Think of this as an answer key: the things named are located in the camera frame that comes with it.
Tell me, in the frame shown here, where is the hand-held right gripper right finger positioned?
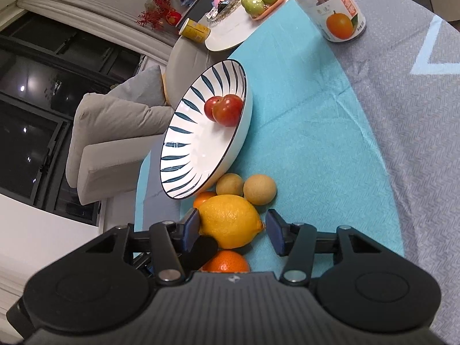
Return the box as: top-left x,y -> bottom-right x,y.
265,208 -> 376,287

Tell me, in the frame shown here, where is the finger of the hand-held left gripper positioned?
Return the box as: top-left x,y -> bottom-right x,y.
186,236 -> 219,272

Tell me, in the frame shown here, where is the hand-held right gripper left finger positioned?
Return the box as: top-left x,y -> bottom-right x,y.
84,208 -> 201,286

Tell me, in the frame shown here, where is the large mandarin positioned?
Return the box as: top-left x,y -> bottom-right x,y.
199,249 -> 251,273

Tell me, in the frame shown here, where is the small orange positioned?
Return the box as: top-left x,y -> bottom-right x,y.
193,191 -> 217,209

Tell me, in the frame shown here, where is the yellow lemon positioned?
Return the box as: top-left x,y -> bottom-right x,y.
198,194 -> 266,250

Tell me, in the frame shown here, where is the brown kiwi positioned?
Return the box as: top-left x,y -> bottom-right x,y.
243,174 -> 277,206
216,173 -> 245,197

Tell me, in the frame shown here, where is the brown kiwi front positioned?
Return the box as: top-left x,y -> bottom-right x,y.
216,173 -> 245,197

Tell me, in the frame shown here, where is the white blue-striped bowl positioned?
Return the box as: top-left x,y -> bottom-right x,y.
159,58 -> 254,200

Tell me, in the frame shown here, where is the beige sofa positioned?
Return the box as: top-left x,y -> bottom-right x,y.
65,34 -> 217,208

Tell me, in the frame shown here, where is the teal cloth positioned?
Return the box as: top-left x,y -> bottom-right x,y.
134,0 -> 407,274

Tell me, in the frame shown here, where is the red plum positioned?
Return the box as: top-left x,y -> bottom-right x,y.
204,95 -> 225,121
212,94 -> 244,127

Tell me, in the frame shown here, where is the beige cushion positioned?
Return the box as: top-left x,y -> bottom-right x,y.
66,93 -> 174,188

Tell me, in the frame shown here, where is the grey cushion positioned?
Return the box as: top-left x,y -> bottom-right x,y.
107,65 -> 170,108

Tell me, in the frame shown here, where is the dark window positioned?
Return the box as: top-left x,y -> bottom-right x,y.
0,14 -> 145,228

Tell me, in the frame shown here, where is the white oval coffee table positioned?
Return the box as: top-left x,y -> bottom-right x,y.
204,0 -> 289,52

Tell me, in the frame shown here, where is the yellow can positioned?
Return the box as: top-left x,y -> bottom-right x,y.
178,18 -> 211,42

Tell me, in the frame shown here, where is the red flower plant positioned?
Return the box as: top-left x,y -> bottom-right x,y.
136,0 -> 183,30

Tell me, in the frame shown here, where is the glass platter with snacks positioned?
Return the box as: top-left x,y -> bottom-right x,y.
207,0 -> 249,24

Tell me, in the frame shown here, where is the clear jar with orange label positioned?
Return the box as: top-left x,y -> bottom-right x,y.
278,0 -> 367,43

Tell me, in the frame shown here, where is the white curtain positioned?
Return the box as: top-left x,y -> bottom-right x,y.
15,0 -> 188,49

